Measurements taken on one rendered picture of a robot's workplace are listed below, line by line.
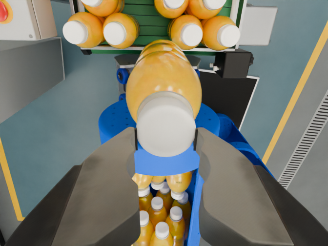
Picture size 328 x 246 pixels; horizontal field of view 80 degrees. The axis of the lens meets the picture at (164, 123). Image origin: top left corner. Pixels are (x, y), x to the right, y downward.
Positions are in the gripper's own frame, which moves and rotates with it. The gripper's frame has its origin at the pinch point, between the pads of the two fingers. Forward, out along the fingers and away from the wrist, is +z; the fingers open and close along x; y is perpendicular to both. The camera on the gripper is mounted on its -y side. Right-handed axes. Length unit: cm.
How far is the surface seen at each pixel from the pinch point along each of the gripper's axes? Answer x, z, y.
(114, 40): -8.8, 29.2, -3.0
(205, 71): 32, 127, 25
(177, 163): 3.2, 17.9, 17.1
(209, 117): 11.4, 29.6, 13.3
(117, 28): -8.2, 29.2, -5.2
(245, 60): 22.1, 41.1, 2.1
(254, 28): 29, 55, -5
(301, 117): 128, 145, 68
